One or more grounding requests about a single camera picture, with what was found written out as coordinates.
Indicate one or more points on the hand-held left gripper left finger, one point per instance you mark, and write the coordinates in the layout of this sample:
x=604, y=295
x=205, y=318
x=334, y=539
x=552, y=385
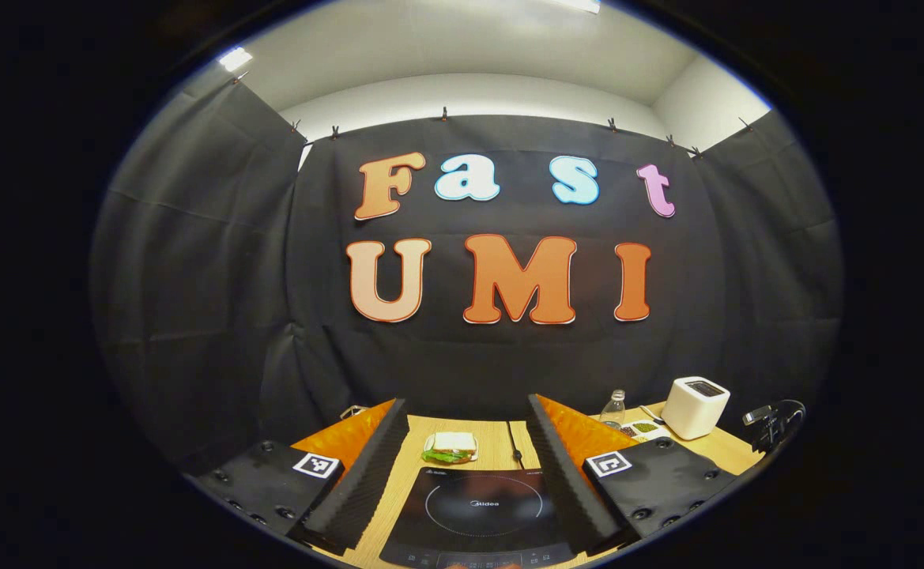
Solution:
x=371, y=482

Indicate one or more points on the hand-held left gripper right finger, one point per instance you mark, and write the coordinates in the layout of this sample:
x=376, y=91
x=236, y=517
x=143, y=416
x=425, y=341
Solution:
x=568, y=474

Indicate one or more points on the black induction cooktop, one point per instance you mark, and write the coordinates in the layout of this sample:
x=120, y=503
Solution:
x=477, y=521

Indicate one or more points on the clear plastic water bottle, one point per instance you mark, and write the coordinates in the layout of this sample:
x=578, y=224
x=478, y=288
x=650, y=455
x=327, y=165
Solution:
x=612, y=411

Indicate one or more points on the white toaster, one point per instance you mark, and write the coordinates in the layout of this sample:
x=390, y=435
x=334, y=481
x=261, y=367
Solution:
x=691, y=411

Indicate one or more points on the pile of green beans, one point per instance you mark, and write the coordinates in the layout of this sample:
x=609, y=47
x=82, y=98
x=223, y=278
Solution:
x=645, y=427

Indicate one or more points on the white divided dish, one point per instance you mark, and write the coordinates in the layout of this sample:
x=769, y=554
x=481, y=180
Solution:
x=655, y=435

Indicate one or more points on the white sandwich plate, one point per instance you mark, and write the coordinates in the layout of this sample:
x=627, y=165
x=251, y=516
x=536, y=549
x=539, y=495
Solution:
x=473, y=457

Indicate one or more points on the black backdrop cloth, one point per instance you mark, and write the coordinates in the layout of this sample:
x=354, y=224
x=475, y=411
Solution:
x=232, y=276

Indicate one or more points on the small ceiling light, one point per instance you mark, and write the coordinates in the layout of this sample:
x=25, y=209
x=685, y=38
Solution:
x=235, y=59

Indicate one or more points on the large rectangular ceiling light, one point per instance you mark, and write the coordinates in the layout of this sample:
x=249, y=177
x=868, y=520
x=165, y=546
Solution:
x=576, y=5

